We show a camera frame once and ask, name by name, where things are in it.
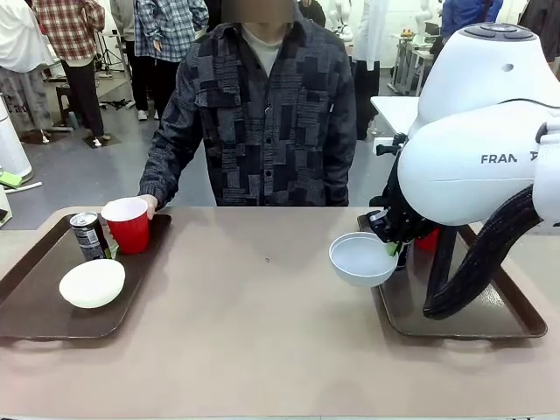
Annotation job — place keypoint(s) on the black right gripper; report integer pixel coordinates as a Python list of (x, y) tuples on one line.
[(404, 219)]

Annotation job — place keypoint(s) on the black stool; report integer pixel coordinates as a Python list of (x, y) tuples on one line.
[(63, 105)]

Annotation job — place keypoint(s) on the person in white clothes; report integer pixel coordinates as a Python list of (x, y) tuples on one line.
[(19, 57)]

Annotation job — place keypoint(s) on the person's right hand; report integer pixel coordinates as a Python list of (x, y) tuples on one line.
[(151, 203)]

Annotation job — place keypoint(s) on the black silver drink can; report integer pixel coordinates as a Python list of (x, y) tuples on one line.
[(89, 238)]

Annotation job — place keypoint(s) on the green flat item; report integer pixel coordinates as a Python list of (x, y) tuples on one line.
[(9, 179)]

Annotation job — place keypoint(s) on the person in red plaid shirt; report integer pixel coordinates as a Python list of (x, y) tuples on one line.
[(70, 30)]

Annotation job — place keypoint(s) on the person's left forearm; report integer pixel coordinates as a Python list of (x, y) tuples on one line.
[(339, 175)]

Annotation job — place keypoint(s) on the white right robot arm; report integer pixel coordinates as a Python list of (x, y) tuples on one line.
[(472, 131)]

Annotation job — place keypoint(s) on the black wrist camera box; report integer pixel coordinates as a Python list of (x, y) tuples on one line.
[(378, 223)]

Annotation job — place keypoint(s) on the white side table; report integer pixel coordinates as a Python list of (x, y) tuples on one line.
[(394, 109)]

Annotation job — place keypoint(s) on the white ceramic bowl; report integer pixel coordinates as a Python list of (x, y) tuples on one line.
[(92, 284), (359, 267)]

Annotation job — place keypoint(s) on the person in white coat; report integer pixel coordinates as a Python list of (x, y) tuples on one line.
[(367, 44)]

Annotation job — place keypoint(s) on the red plastic cup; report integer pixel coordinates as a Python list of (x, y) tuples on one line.
[(129, 232), (428, 240)]

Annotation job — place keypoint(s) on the grey metal workbench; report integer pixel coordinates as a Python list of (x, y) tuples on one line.
[(413, 57)]

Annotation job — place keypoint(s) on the person in dark patchwork shirt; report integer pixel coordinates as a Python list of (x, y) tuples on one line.
[(271, 131)]

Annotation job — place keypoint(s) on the brown plastic serving tray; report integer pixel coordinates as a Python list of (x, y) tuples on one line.
[(481, 315), (39, 315)]

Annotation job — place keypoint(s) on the white cylindrical appliance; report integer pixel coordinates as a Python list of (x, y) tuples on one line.
[(13, 140)]

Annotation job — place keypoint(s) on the person in blue plaid shirt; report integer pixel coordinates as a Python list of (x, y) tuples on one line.
[(170, 30)]

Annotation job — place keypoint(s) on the white humanoid figure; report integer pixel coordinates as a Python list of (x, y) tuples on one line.
[(341, 19)]

